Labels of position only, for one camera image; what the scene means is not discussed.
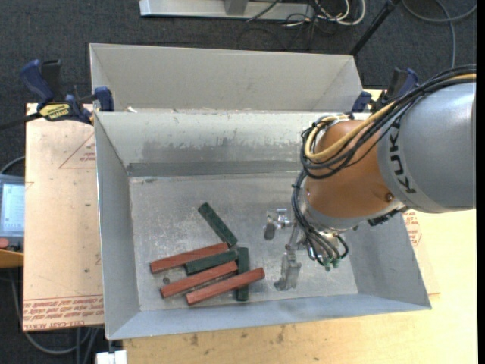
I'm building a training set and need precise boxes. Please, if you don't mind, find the grey metal bin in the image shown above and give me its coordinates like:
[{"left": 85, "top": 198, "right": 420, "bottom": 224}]
[{"left": 89, "top": 42, "right": 432, "bottom": 341}]

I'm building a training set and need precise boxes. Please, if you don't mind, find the dark green flat block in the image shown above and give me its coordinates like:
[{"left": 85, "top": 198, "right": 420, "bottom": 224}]
[
  {"left": 183, "top": 249, "right": 239, "bottom": 277},
  {"left": 197, "top": 202, "right": 239, "bottom": 249},
  {"left": 235, "top": 246, "right": 252, "bottom": 303}
]

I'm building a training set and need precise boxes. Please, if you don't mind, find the red-brown flat block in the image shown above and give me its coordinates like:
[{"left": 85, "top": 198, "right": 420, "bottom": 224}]
[
  {"left": 149, "top": 242, "right": 230, "bottom": 275},
  {"left": 185, "top": 267, "right": 267, "bottom": 306},
  {"left": 159, "top": 260, "right": 239, "bottom": 300}
]

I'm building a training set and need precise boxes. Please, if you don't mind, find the brown cardboard board red print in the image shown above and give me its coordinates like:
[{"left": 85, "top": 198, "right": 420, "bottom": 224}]
[{"left": 21, "top": 102, "right": 442, "bottom": 333}]

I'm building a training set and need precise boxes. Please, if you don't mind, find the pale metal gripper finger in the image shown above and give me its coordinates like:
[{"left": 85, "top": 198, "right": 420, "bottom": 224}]
[
  {"left": 264, "top": 208, "right": 295, "bottom": 241},
  {"left": 273, "top": 252, "right": 303, "bottom": 292}
]

